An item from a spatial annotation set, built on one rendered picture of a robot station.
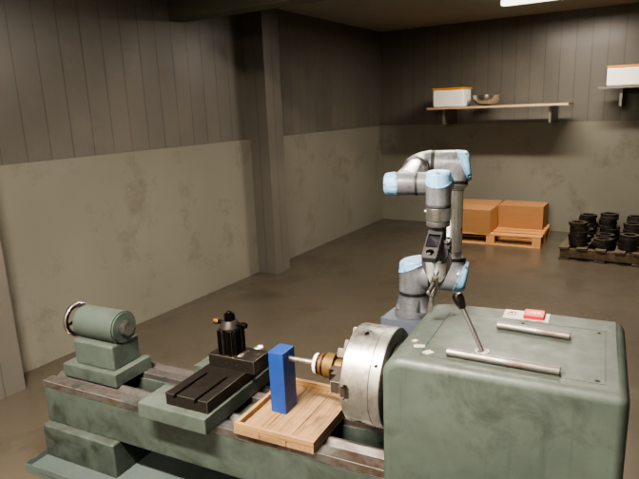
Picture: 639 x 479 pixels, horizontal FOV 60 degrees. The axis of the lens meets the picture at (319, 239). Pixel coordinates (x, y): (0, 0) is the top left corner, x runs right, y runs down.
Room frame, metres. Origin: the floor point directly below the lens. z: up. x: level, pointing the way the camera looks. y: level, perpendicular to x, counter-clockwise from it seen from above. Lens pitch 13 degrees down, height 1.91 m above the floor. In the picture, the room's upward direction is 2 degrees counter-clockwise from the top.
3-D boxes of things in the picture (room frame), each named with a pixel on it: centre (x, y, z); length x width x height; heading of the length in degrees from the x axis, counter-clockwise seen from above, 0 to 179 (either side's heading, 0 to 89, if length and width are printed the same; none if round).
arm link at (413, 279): (2.11, -0.37, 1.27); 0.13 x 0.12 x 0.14; 72
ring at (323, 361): (1.71, -0.02, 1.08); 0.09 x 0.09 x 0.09; 63
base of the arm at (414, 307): (2.11, -0.37, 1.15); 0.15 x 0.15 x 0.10
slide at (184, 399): (1.93, 0.38, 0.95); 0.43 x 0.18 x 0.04; 153
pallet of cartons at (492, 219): (7.85, -2.56, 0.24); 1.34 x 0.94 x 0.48; 58
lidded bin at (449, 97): (8.51, -2.04, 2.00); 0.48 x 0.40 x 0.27; 58
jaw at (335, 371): (1.59, -0.05, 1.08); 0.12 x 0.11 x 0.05; 153
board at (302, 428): (1.77, 0.10, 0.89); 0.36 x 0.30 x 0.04; 153
